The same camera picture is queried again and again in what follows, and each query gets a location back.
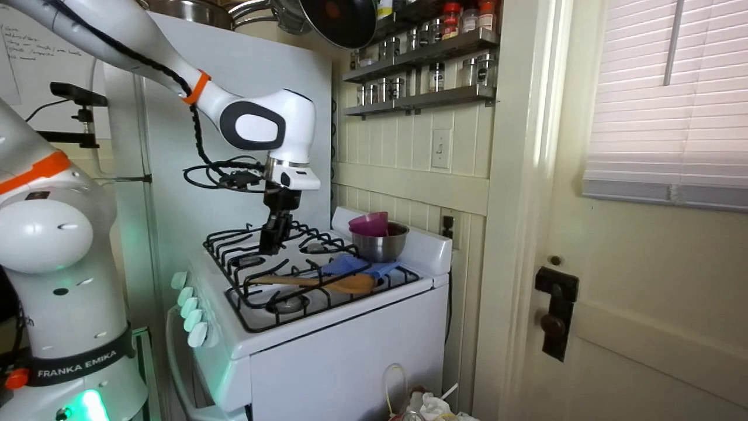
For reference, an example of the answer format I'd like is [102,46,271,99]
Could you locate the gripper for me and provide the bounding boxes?
[258,182,303,256]

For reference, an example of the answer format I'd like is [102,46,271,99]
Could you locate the black stove grating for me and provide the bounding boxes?
[203,221,361,280]
[224,257,421,334]

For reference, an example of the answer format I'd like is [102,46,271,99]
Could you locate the blue cloth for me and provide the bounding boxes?
[320,254,401,282]

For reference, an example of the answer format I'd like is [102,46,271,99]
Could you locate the wooden spoon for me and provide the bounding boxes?
[248,272,376,296]

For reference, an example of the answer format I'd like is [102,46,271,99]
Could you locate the purple plastic cup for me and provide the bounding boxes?
[348,211,390,238]

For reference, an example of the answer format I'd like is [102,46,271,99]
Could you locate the steel bowl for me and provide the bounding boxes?
[350,222,410,263]

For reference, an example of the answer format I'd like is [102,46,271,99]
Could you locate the white gas stove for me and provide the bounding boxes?
[165,206,454,421]

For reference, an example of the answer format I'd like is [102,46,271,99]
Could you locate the oven door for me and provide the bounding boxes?
[174,342,253,421]

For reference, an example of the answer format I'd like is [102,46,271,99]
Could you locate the metal spice rack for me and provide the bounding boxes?
[341,0,502,121]

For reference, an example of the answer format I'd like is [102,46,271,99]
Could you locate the steel pan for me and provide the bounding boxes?
[229,0,311,36]

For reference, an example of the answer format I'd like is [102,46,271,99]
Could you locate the row of metal spice tins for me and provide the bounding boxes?
[355,53,498,107]
[349,20,445,68]

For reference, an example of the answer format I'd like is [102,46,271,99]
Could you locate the black frying pan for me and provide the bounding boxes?
[297,0,379,51]

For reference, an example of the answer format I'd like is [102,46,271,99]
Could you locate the white trash bag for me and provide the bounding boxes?
[383,363,481,421]

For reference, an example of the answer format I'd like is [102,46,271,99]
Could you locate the steel pot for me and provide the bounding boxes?
[139,0,236,31]

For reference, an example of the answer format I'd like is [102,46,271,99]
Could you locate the row of red-lidded spice jars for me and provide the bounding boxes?
[441,0,498,41]

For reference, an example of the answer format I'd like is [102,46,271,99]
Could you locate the whiteboard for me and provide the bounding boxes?
[0,5,107,142]

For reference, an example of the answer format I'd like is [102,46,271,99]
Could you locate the white door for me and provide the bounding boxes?
[514,0,748,421]

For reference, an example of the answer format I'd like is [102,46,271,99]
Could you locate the white window blind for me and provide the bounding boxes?
[582,0,748,213]

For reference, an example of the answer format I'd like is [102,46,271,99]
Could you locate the blind wand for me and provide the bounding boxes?
[663,0,685,88]

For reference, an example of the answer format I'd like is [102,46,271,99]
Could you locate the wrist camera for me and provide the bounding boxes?
[220,168,266,191]

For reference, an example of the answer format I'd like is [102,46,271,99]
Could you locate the oven door handle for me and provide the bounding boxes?
[165,306,247,421]

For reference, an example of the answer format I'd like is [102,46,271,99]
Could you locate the black cable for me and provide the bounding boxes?
[443,234,455,347]

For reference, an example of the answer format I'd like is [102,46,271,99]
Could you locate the light switch plate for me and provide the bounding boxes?
[431,128,452,171]

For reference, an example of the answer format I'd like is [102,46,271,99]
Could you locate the camera on mount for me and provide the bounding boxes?
[36,81,110,150]

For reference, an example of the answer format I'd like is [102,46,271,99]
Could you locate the black door handle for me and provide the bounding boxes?
[534,265,581,364]

